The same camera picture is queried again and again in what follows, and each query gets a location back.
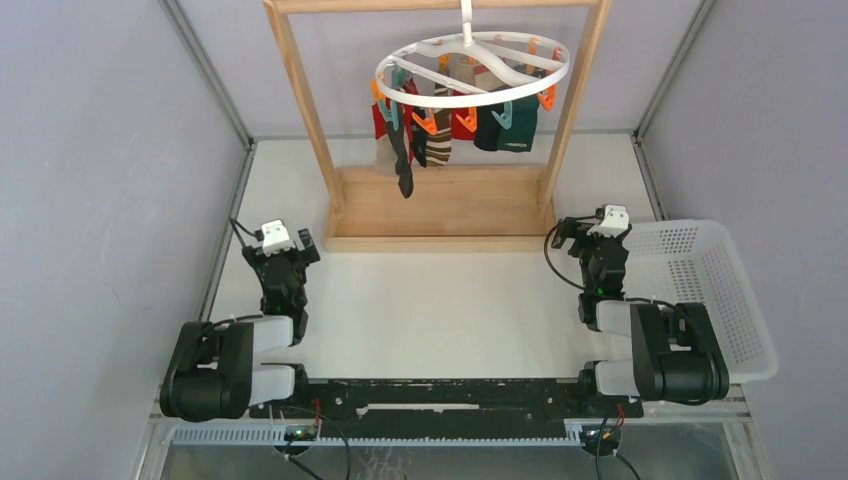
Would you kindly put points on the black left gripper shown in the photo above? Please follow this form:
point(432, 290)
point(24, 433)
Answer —
point(257, 259)

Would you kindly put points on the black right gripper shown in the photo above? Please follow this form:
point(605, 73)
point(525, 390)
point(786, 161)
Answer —
point(582, 237)

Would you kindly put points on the white perforated plastic basket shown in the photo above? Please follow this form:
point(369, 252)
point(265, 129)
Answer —
point(687, 261)

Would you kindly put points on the beige reindeer sock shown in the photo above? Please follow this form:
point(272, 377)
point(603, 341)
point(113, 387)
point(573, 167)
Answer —
point(385, 158)

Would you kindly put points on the navy sock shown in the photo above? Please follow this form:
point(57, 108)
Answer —
point(488, 128)

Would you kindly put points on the brown striped sock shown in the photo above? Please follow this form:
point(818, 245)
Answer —
point(439, 145)

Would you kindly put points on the white round clip hanger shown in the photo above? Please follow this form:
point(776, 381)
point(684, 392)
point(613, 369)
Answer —
point(471, 69)

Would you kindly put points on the red sock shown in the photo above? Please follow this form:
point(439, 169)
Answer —
point(379, 122)

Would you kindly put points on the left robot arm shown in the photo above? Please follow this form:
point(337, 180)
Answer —
point(215, 371)

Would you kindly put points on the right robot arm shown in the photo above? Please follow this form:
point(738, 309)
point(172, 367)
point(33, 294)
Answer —
point(675, 354)

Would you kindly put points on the wooden hanger stand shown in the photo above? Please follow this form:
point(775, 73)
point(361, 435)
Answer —
point(466, 208)

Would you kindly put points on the dark green sock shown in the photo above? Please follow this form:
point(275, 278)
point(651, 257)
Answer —
point(519, 137)

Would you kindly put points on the black grey sock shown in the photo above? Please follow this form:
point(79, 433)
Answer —
point(397, 138)

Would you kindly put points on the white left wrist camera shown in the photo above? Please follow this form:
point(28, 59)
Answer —
point(275, 238)

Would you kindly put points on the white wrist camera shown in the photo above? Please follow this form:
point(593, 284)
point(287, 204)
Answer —
point(612, 221)
point(275, 238)

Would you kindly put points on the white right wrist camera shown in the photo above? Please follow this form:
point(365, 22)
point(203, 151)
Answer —
point(612, 221)

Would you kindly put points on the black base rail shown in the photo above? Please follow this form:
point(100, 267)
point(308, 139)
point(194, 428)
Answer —
point(446, 409)

